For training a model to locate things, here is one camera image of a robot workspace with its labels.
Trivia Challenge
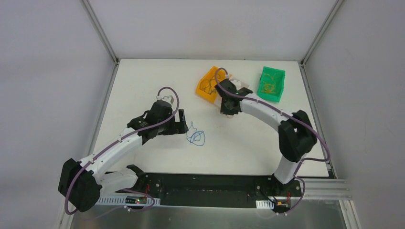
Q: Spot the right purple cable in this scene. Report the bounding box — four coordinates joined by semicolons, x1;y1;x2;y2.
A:
214;67;331;216

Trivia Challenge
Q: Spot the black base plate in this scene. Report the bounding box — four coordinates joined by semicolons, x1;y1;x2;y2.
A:
130;173;302;208

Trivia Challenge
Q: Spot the right white cable duct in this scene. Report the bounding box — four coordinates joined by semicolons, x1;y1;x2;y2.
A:
256;200;274;209

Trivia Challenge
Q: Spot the green plastic bin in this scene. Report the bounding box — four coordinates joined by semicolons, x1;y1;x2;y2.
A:
257;66;285;103

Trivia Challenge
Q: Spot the left aluminium frame post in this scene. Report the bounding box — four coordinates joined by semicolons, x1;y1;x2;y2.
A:
80;0;119;65

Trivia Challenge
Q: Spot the yellow wire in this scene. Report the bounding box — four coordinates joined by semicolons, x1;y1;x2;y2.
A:
260;73;284;95

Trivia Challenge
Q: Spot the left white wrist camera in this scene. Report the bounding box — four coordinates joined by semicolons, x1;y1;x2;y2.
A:
156;95;174;104

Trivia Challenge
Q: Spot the aluminium frame post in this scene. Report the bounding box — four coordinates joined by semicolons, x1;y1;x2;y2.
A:
300;0;345;66
80;0;119;65

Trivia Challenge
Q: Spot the blue wire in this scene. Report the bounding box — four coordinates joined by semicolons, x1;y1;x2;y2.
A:
186;121;206;147
199;75;219;95

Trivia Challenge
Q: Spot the white cable duct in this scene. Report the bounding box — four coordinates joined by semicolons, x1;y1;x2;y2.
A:
96;194;160;207
256;200;274;209

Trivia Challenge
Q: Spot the left white cable duct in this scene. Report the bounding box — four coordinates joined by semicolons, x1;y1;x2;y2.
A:
96;194;160;207

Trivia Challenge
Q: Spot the right aluminium frame post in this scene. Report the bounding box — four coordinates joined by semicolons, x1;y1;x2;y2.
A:
300;0;345;66

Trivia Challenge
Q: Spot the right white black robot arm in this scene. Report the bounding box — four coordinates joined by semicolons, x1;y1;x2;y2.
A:
215;79;317;196

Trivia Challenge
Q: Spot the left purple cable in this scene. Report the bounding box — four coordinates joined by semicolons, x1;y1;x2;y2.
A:
64;87;181;216

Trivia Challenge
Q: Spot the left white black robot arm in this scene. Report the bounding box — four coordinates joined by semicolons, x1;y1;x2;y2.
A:
58;99;188;215

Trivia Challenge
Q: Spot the purple cable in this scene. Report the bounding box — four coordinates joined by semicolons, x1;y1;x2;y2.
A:
214;67;331;216
64;87;181;216

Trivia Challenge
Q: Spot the orange plastic bin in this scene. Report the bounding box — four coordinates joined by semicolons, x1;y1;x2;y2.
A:
195;66;220;105

